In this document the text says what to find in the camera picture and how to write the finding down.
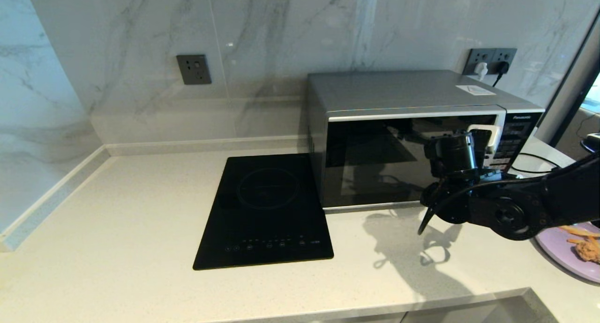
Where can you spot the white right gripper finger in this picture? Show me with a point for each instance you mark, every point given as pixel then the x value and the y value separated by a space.
pixel 476 128
pixel 495 138

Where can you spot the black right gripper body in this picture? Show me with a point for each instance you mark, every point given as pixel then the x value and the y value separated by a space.
pixel 482 140

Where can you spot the long french fry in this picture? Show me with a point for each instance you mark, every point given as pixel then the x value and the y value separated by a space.
pixel 579 231

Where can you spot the purple plate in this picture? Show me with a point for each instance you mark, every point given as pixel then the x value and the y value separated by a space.
pixel 558 252

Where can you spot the short french fry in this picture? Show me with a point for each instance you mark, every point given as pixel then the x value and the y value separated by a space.
pixel 575 241

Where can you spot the fried chicken piece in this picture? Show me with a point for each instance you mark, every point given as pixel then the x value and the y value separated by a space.
pixel 588 252

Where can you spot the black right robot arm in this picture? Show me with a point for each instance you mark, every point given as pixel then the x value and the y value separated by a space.
pixel 508 215

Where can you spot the silver microwave oven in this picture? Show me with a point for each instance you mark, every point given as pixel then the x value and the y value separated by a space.
pixel 398 89

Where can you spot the white paper sticker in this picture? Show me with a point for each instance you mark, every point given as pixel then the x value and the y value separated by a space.
pixel 475 90

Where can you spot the white power plug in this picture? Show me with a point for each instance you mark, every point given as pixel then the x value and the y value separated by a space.
pixel 481 70

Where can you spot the black power plug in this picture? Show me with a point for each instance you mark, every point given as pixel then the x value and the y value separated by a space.
pixel 502 68

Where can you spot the black induction cooktop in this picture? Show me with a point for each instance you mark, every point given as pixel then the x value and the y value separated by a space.
pixel 262 210

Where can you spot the grey double wall socket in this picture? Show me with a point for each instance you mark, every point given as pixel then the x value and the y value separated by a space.
pixel 491 55

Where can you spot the grey single wall socket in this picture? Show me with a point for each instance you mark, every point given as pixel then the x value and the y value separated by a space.
pixel 193 70

